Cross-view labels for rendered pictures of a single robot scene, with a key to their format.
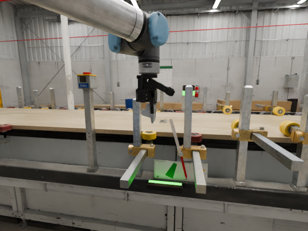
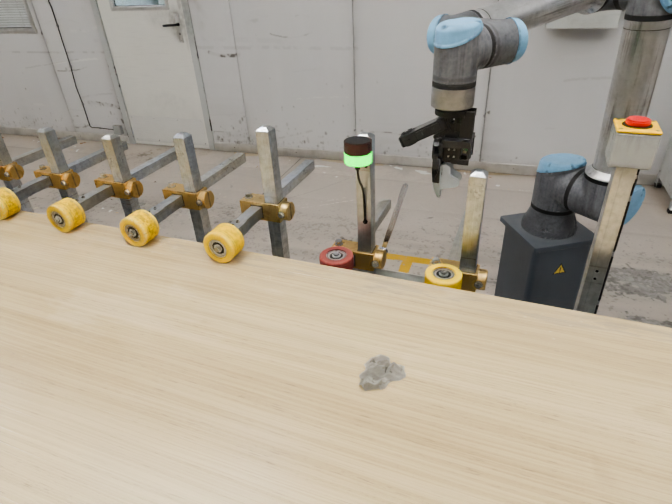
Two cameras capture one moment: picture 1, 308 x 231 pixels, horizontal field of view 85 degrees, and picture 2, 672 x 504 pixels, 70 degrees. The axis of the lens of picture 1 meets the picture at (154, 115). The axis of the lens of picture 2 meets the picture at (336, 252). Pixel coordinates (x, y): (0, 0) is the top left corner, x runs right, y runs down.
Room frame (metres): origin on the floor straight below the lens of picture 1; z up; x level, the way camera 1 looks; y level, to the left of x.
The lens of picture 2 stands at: (1.81, 0.00, 1.50)
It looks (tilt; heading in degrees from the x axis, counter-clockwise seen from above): 32 degrees down; 193
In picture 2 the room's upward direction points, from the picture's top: 3 degrees counter-clockwise
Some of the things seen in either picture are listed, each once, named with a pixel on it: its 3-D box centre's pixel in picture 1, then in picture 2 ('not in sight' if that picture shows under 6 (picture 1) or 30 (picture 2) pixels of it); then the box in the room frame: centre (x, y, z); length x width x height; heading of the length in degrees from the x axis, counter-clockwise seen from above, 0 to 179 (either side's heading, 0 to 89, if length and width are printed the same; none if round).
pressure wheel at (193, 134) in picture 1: (194, 143); (337, 273); (0.88, -0.22, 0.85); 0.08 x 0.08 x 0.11
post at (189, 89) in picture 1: (187, 135); (366, 228); (0.79, -0.16, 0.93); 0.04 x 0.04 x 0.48; 80
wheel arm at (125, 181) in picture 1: (140, 158); (456, 254); (0.73, 0.06, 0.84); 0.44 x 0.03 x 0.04; 170
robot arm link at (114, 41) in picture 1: (127, 41); (492, 42); (0.65, 0.10, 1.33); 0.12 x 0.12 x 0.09; 44
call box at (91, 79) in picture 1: (87, 82); (631, 145); (0.88, 0.34, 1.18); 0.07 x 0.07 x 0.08; 80
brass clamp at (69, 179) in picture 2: not in sight; (57, 177); (0.61, -1.17, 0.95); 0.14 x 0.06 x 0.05; 80
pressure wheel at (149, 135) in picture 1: (149, 140); (442, 292); (0.93, 0.03, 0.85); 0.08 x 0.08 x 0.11
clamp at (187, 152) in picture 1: (191, 151); (358, 256); (0.79, -0.18, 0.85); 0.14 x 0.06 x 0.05; 80
